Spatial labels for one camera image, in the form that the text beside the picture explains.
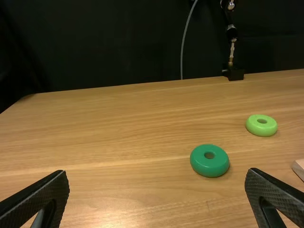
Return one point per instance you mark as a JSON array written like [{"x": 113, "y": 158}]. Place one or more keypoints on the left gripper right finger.
[{"x": 280, "y": 197}]

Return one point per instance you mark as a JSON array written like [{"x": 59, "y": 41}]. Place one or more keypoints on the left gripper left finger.
[{"x": 28, "y": 209}]

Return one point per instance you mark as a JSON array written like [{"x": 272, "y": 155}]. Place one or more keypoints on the wooden peg base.
[{"x": 299, "y": 168}]

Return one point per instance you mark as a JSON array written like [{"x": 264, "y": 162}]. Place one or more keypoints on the black clamp stand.
[{"x": 236, "y": 74}]

